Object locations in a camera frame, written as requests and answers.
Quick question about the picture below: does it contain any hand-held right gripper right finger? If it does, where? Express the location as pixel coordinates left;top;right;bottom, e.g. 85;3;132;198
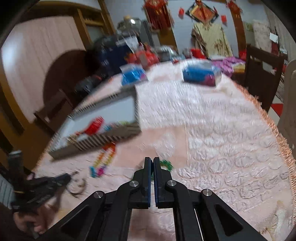
153;157;260;241

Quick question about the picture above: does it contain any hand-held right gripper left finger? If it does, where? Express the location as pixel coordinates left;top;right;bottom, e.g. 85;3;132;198
42;157;153;241

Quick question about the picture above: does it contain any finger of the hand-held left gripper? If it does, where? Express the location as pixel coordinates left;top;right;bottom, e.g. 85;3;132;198
53;186;64;206
52;173;72;186

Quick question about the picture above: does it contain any gold charm with red cord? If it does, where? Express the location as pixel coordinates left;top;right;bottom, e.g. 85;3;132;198
67;133;82;144

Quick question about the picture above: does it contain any blue multicolour beaded bracelet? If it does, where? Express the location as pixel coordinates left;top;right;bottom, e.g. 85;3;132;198
89;142;116;178

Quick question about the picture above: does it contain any red tassel ornament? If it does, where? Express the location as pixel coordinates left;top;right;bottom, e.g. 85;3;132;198
84;116;105;135

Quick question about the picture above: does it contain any striped cardboard box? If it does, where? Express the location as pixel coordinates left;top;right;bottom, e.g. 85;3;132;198
48;89;142;160

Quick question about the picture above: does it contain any person's left hand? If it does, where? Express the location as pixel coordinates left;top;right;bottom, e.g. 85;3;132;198
13;204;50;235

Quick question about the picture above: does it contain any dark wooden chair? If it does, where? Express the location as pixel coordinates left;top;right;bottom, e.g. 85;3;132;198
34;89;75;138
244;44;287;112

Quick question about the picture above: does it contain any black plastic bag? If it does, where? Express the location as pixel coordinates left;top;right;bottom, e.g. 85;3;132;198
74;75;110;96

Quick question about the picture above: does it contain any round wooden tabletop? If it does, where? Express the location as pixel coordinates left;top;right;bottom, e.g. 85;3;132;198
42;50;93;121

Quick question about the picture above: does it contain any blue soft tissue pack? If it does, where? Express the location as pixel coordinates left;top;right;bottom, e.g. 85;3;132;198
120;64;149;85

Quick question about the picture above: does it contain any blue and pink tissue box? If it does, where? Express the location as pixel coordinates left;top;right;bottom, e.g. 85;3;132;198
181;61;222;87

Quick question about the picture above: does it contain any red plastic bag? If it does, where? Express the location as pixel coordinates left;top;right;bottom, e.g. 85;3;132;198
129;46;160;67

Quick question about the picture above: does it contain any dark blue carrier bag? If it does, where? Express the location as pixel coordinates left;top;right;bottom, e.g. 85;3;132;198
101;39;130;68

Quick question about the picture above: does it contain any purple cloth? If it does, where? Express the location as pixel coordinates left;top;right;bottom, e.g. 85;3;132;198
212;57;246;75

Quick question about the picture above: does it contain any cream ornate upholstered chair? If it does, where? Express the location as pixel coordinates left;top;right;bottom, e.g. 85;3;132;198
277;62;296;161

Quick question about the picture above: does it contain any cream floral cloth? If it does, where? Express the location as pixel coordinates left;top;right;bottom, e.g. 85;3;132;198
191;23;233;59

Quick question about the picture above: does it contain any pot with lid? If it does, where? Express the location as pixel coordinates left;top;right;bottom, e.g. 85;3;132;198
117;16;142;32

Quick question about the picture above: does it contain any wooden cabinet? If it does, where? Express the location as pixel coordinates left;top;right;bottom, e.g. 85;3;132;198
74;0;116;50

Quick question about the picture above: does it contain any pink floral cover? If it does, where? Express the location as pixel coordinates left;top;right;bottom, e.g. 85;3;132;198
252;20;271;55

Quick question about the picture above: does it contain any red embroidered wall hanging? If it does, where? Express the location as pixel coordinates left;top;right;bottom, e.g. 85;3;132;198
143;0;173;30

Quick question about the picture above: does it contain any diamond red wall hanging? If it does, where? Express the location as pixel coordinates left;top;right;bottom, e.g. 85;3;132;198
186;1;219;24

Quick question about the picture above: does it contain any red knot wall decoration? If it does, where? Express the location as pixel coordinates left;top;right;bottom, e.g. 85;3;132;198
228;0;243;18

